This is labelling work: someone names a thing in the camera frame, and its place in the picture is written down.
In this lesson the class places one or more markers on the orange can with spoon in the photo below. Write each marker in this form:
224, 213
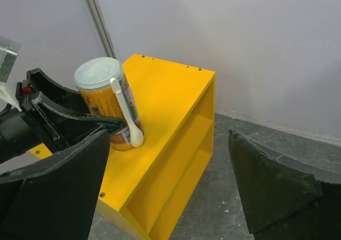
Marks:
103, 85

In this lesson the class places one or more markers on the yellow shelf cabinet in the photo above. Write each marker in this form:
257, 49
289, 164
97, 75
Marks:
145, 190

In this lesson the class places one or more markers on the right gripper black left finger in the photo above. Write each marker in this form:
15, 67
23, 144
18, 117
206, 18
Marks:
55, 197

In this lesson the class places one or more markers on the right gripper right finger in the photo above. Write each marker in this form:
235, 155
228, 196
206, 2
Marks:
283, 198

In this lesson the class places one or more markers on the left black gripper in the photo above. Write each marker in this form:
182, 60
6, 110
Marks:
51, 114

